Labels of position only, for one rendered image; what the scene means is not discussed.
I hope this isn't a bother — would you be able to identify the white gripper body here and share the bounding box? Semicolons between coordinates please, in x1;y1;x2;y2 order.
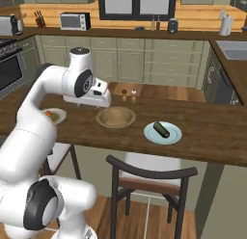
63;89;113;109

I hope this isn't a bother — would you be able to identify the wooden bowl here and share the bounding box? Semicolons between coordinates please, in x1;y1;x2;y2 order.
95;105;137;133

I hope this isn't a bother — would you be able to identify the dark green cucumber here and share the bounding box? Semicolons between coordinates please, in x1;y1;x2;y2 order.
152;120;171;139

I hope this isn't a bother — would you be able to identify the white plate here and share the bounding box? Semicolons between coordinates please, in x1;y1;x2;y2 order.
41;108;68;126

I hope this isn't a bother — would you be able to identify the white seat stool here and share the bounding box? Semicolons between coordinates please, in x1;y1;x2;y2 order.
39;142;82;181

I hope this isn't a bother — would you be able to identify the green lower cupboard run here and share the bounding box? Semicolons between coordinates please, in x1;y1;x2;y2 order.
33;35;210;89

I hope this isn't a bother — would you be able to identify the green cupboard beside oven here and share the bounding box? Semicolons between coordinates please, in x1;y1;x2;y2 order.
16;37;42;84

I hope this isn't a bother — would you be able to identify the white microwave oven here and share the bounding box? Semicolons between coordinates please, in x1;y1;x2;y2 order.
59;12;92;32

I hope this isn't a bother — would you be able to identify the black oven with hob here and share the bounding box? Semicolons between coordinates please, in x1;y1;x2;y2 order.
0;38;25;100

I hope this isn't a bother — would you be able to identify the light blue plate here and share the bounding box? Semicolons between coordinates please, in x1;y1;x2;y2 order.
143;120;183;146

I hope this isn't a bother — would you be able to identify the brown knife block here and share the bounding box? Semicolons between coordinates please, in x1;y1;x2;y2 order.
33;9;47;29

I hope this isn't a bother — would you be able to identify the dark wooden chair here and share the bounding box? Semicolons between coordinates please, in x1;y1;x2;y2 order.
105;154;199;239

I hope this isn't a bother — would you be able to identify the dark framed window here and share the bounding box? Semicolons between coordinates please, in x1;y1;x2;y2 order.
97;0;178;22

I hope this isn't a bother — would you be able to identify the silver toaster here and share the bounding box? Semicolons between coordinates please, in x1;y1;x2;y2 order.
0;14;14;37

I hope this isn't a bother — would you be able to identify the dark blue jar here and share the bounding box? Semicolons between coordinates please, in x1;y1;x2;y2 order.
167;17;179;35

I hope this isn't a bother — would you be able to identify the green side cupboard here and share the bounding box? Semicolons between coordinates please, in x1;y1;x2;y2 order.
202;45;224;104

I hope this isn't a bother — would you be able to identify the dark grey dishwasher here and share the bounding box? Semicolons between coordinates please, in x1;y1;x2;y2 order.
213;66;241;106

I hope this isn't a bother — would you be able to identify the grey sink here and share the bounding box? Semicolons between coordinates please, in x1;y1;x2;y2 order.
214;40;247;62

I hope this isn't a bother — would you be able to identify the white paper towel roll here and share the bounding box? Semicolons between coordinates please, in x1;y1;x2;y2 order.
218;13;234;37

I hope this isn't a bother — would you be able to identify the dark upper cupboard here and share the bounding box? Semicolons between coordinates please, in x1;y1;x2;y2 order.
229;0;247;13

